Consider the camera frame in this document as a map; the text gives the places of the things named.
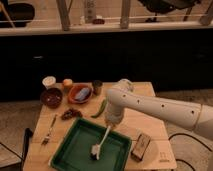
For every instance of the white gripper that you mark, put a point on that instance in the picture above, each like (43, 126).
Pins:
(113, 114)

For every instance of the white handled dish brush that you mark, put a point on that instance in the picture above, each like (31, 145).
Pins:
(95, 150)

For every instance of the green square tray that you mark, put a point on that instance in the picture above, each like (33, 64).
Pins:
(74, 153)

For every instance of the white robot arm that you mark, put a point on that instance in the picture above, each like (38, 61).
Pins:
(190, 116)

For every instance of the green chili pepper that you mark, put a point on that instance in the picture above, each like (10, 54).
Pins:
(101, 109)

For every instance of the dark metal cup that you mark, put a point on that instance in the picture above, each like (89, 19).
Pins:
(97, 87)

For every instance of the blue sponge in bowl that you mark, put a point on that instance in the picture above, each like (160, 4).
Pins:
(81, 95)

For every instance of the orange bowl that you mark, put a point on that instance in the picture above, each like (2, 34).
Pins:
(74, 90)

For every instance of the brown patterned box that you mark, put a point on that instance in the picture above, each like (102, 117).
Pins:
(140, 147)

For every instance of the brown dried food pile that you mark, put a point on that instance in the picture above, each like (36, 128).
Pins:
(70, 113)

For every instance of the orange fruit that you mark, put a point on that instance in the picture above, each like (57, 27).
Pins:
(67, 83)

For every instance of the dark brown bowl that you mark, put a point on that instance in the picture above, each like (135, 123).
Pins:
(51, 97)

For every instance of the metal fork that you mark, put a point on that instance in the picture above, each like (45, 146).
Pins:
(47, 136)

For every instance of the black office chair background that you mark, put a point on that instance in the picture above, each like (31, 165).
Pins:
(166, 6)

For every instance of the black chair background left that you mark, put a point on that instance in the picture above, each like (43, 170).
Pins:
(20, 13)

